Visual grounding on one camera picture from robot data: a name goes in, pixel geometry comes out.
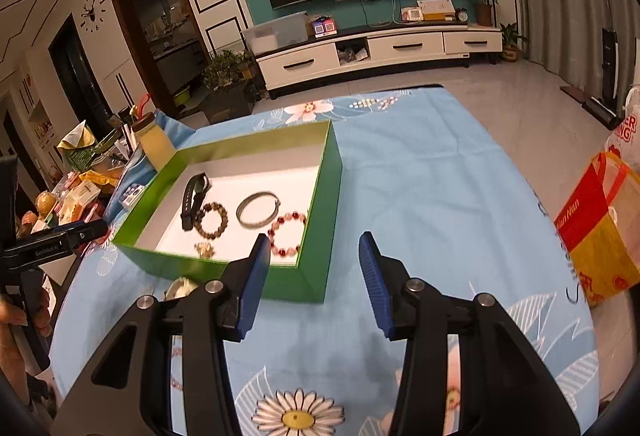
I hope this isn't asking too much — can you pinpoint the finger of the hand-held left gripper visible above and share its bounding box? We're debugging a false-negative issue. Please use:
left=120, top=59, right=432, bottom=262
left=64, top=217, right=110, bottom=251

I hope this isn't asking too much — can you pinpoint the silver bangle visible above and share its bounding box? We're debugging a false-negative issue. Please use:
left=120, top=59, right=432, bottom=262
left=236, top=191, right=280, bottom=229

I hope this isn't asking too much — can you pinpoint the clear plastic storage box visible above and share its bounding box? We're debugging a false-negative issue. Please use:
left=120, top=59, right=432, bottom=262
left=241, top=11, right=310, bottom=54

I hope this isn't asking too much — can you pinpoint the white tv cabinet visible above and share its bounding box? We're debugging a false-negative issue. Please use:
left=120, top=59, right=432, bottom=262
left=255, top=24, right=503, bottom=92

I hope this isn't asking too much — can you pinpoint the white cardboard box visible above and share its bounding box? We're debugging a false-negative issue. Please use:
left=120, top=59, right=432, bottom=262
left=40, top=241, right=87, bottom=287

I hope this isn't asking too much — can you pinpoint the red bead bracelet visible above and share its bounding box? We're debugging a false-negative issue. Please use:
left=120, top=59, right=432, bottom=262
left=267, top=211, right=308, bottom=257

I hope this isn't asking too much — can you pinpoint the upright vacuum cleaner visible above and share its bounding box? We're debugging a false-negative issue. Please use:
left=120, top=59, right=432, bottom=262
left=582, top=0, right=623, bottom=129

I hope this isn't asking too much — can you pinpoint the black fitness band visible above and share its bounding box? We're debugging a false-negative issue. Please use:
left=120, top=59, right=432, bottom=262
left=180, top=173, right=212, bottom=231

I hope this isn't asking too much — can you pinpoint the cream wrist watch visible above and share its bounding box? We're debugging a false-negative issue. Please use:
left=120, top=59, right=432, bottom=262
left=164, top=277, right=201, bottom=302

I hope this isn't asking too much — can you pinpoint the dark brown bead bracelet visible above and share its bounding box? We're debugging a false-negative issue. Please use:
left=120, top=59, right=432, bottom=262
left=194, top=201, right=230, bottom=239

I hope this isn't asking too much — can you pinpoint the yellow cloth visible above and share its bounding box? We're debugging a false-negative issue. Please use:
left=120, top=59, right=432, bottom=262
left=56, top=119, right=96, bottom=152

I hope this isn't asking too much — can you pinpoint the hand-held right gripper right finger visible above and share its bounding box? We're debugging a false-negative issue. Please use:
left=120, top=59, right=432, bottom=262
left=357, top=231, right=581, bottom=436

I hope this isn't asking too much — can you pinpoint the white plastic bag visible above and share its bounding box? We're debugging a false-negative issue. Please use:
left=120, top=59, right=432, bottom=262
left=602, top=86, right=640, bottom=167

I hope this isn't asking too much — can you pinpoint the blue floral tablecloth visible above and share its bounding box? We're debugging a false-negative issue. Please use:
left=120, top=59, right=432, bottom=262
left=47, top=85, right=601, bottom=436

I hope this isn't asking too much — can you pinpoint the yellow water bottle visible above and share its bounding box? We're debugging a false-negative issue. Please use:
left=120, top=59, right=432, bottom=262
left=131, top=94, right=176, bottom=172

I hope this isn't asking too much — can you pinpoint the person's left hand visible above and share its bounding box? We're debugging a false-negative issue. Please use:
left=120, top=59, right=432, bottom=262
left=0, top=283, right=53, bottom=397

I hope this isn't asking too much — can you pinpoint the tall potted plant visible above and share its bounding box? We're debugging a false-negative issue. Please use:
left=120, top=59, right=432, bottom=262
left=467, top=0, right=501, bottom=27

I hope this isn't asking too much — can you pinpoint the black wall clock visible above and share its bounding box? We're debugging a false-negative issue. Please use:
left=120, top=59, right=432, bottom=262
left=80, top=0, right=108, bottom=34

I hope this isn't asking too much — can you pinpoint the red and yellow bag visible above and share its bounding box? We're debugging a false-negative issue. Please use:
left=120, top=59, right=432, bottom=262
left=554, top=151, right=640, bottom=307

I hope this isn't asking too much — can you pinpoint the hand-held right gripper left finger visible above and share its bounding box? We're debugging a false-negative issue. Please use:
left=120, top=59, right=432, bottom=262
left=50, top=233, right=273, bottom=436

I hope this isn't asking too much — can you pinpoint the yellow and white flat box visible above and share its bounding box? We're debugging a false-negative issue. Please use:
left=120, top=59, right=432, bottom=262
left=416, top=0, right=457, bottom=21

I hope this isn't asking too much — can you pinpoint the bushy plant in dark planter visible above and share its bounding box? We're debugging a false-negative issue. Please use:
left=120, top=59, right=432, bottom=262
left=201, top=49, right=261, bottom=124

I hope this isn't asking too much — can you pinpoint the small potted plant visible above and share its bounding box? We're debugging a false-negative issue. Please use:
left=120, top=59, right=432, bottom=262
left=500, top=22, right=528, bottom=63

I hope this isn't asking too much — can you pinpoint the green cardboard box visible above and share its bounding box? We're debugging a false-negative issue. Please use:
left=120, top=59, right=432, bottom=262
left=111, top=119, right=343, bottom=304

